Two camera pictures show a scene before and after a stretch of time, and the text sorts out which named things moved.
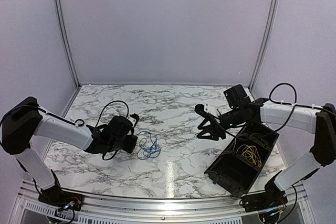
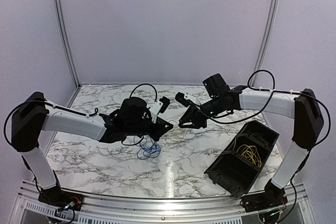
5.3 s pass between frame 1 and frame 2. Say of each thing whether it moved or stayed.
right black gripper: moved
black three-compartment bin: stayed
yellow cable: stayed
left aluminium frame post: stayed
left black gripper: moved
